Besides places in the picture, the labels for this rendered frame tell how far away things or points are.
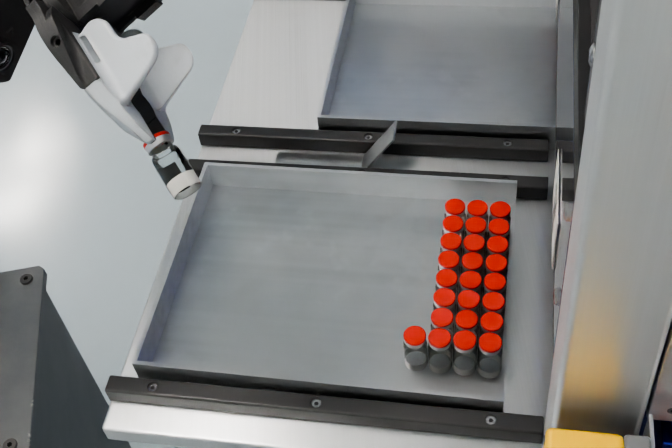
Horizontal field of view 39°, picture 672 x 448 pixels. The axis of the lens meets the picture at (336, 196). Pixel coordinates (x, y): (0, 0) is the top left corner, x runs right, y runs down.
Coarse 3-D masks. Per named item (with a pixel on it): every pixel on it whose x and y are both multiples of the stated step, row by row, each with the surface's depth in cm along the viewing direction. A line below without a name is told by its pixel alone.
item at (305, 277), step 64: (256, 192) 105; (320, 192) 104; (384, 192) 103; (448, 192) 101; (512, 192) 99; (192, 256) 100; (256, 256) 99; (320, 256) 98; (384, 256) 98; (512, 256) 96; (192, 320) 95; (256, 320) 94; (320, 320) 93; (384, 320) 92; (256, 384) 87; (320, 384) 85; (384, 384) 88; (448, 384) 87
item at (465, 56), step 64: (384, 0) 126; (448, 0) 124; (512, 0) 122; (384, 64) 118; (448, 64) 117; (512, 64) 116; (320, 128) 109; (384, 128) 107; (448, 128) 106; (512, 128) 104
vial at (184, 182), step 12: (156, 144) 65; (168, 144) 66; (156, 156) 65; (168, 156) 65; (180, 156) 65; (156, 168) 66; (168, 168) 65; (180, 168) 65; (192, 168) 66; (168, 180) 65; (180, 180) 65; (192, 180) 65; (180, 192) 65; (192, 192) 66
